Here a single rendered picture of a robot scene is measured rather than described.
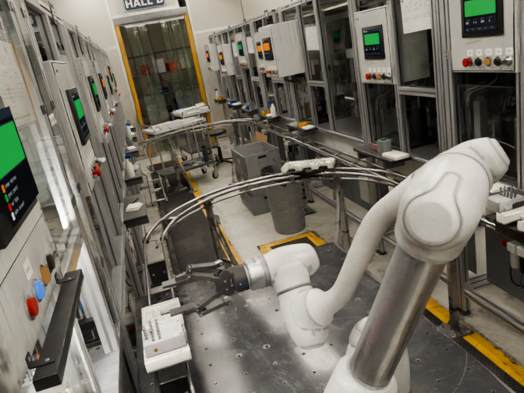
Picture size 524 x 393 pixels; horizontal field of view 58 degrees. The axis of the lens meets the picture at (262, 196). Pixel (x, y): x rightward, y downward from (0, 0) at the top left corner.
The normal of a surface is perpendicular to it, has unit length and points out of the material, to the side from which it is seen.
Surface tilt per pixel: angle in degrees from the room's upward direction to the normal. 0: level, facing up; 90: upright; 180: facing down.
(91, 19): 90
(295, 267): 59
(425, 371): 0
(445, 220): 86
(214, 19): 90
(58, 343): 0
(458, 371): 0
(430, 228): 84
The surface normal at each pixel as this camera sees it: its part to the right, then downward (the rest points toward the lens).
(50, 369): -0.18, -0.94
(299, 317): -0.59, -0.04
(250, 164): 0.29, 0.26
